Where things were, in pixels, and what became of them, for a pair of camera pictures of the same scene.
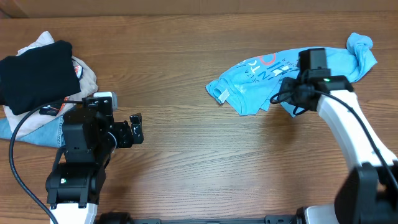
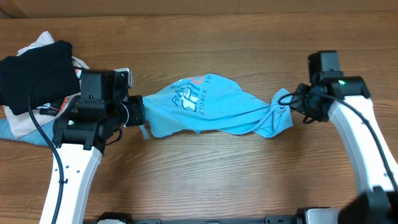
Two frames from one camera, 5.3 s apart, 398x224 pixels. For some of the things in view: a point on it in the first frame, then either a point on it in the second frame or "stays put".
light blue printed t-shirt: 352,59 to 208,102
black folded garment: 38,77 stays put
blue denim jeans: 52,135 stays put
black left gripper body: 124,139 to 135,114
